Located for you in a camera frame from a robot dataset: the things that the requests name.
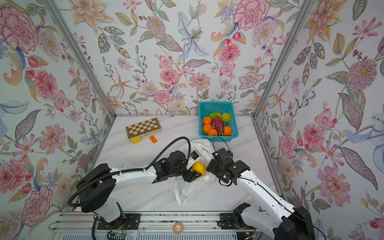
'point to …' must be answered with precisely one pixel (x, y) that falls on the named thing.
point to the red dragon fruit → (218, 123)
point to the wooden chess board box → (144, 128)
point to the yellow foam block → (136, 140)
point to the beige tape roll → (181, 228)
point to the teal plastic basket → (205, 108)
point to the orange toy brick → (153, 139)
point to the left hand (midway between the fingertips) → (199, 172)
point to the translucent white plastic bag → (183, 189)
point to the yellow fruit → (199, 167)
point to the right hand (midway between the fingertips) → (211, 169)
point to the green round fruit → (213, 115)
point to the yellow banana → (219, 114)
